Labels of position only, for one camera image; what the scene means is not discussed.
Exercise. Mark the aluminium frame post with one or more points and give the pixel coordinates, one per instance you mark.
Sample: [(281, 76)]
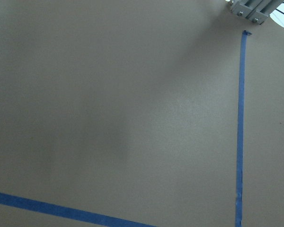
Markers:
[(256, 11)]

